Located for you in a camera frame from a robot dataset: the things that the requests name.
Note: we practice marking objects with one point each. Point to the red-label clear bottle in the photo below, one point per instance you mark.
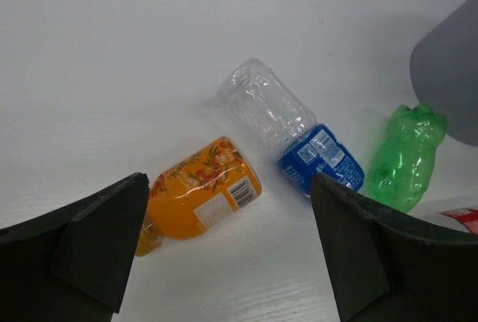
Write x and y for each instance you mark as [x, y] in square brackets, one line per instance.
[463, 219]

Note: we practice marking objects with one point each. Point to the orange juice bottle rear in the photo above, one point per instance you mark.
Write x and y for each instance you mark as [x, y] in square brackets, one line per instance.
[197, 193]

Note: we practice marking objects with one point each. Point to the green plastic bottle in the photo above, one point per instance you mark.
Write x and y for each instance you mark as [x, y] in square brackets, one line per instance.
[402, 167]

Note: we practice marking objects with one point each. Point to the blue-label clear bottle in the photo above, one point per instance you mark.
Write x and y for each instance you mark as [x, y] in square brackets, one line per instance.
[263, 108]

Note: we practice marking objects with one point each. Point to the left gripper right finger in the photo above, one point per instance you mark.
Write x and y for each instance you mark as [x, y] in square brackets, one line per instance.
[385, 265]

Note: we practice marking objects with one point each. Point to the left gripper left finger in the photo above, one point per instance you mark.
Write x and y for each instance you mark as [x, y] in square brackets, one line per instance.
[73, 263]

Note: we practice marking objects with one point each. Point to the grey bin with white rim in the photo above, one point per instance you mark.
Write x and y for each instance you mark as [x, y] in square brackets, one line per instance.
[443, 71]

